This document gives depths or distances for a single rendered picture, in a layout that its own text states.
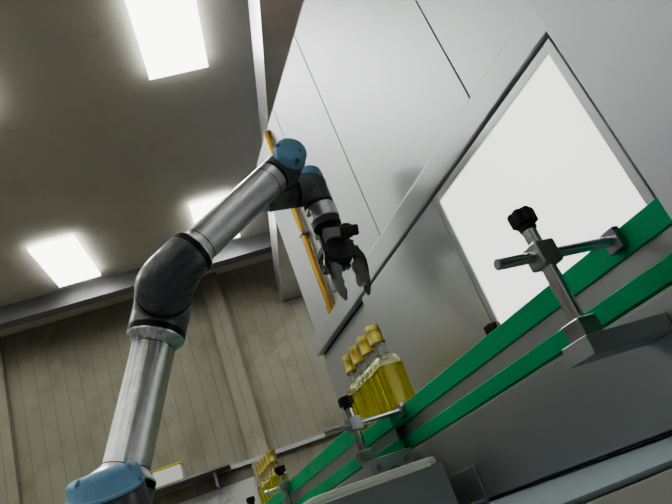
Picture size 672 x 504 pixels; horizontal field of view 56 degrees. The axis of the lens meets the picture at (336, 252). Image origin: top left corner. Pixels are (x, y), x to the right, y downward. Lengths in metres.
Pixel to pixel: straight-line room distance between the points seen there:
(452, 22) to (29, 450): 10.07
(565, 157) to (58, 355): 10.42
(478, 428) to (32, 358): 10.44
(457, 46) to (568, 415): 0.73
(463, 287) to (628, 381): 0.57
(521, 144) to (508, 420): 0.45
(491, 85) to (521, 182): 0.18
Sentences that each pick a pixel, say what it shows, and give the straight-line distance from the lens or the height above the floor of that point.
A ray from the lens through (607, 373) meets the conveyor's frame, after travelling 0.79.
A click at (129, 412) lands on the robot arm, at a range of 1.25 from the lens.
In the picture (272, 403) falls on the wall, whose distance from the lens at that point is 10.20.
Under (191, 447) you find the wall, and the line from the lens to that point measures 10.20.
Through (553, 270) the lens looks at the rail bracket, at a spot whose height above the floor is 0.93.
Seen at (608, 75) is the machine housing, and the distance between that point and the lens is 0.51.
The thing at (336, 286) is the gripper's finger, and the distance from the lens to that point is 1.42.
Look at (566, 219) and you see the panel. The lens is 1.05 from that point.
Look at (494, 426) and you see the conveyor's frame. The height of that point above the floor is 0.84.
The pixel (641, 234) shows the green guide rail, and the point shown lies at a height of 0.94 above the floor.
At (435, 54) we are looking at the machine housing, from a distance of 1.34.
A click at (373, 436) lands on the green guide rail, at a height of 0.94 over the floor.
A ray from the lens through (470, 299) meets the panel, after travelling 1.27.
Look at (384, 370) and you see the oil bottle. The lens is 1.34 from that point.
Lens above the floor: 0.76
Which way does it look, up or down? 24 degrees up
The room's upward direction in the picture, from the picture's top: 21 degrees counter-clockwise
